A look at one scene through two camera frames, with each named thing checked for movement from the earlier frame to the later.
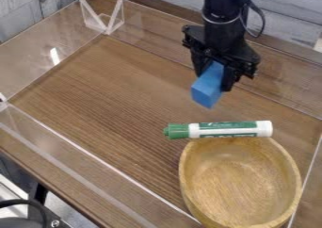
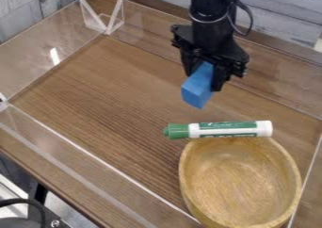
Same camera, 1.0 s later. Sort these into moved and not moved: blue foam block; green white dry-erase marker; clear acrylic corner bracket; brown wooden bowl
Moved: blue foam block
Not moved: brown wooden bowl; clear acrylic corner bracket; green white dry-erase marker
